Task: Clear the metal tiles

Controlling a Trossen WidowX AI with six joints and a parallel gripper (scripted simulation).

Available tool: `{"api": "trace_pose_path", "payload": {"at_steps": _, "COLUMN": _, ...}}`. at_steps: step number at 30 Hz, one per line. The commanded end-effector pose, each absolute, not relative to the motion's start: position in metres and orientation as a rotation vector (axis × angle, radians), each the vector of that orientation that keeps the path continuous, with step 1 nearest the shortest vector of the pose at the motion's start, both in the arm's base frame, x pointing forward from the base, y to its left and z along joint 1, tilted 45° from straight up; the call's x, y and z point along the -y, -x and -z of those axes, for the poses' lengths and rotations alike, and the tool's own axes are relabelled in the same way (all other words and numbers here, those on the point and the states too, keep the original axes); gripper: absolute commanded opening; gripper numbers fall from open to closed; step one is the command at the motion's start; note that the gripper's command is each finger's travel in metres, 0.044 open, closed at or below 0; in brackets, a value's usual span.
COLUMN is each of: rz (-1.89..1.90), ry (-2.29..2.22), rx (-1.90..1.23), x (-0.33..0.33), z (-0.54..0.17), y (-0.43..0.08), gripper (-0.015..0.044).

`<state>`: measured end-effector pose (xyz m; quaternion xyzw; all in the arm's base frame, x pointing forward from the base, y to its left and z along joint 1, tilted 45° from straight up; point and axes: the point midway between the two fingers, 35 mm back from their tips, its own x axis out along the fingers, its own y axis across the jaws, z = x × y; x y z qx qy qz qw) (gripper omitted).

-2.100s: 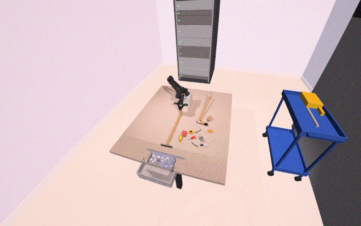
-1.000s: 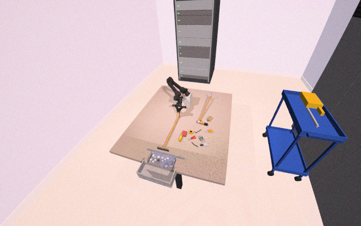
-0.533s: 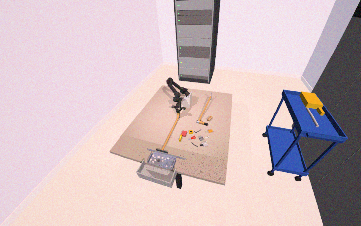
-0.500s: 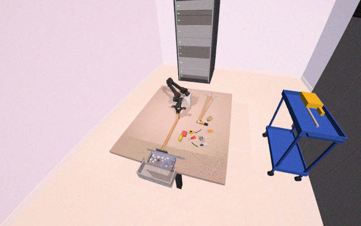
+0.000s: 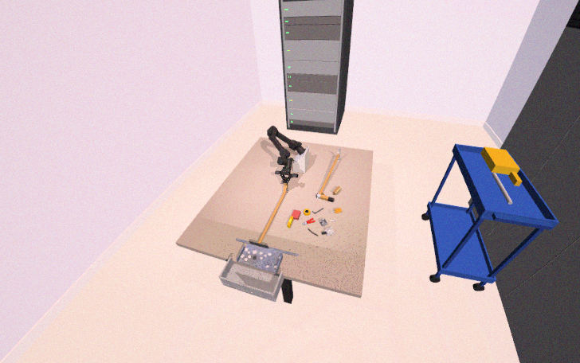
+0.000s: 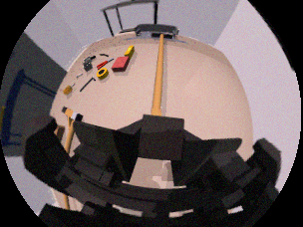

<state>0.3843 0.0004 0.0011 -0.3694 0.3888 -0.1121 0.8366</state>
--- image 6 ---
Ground yellow rectangular block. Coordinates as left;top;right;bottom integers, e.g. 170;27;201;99
125;46;135;59

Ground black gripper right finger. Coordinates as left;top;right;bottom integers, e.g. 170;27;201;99
170;130;242;186

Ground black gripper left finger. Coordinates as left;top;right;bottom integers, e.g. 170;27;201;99
73;118;143;182

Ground red square tile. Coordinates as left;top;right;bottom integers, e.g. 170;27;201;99
111;57;131;73

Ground orange long pole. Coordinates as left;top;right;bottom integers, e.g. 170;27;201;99
139;33;184;161

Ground red-handled pliers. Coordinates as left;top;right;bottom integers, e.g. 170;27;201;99
97;59;112;70

